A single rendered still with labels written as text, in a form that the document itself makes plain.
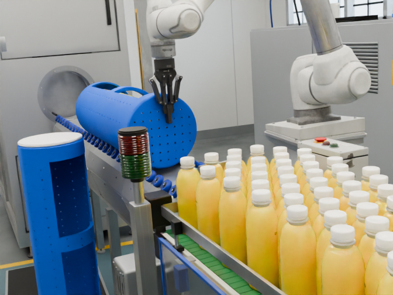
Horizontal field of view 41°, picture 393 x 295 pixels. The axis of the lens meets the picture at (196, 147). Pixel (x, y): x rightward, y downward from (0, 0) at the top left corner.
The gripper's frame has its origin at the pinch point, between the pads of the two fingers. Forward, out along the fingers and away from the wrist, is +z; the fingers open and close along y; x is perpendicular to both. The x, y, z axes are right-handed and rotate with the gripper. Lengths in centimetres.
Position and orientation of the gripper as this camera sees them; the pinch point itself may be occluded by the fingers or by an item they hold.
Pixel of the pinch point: (168, 113)
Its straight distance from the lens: 196.3
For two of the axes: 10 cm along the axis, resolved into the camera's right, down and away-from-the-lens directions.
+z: 0.7, 9.8, 2.1
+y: 9.1, -1.5, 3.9
